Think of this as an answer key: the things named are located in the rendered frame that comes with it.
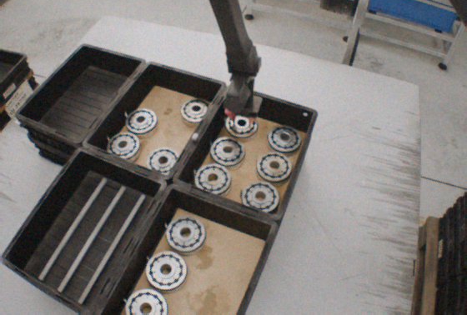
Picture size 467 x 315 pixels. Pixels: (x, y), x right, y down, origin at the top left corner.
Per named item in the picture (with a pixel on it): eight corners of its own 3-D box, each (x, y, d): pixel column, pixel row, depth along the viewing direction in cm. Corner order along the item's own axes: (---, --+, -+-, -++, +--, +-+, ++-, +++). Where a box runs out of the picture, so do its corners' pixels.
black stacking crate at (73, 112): (89, 66, 142) (82, 43, 133) (152, 85, 135) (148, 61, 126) (26, 137, 119) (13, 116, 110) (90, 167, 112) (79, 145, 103)
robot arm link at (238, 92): (261, 53, 97) (230, 49, 99) (248, 82, 90) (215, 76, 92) (263, 87, 106) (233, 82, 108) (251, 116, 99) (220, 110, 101)
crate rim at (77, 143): (83, 47, 134) (82, 42, 133) (149, 65, 128) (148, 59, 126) (15, 120, 111) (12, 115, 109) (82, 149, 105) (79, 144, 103)
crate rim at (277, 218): (228, 87, 121) (228, 82, 119) (318, 115, 115) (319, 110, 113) (170, 186, 98) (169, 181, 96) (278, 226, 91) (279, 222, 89)
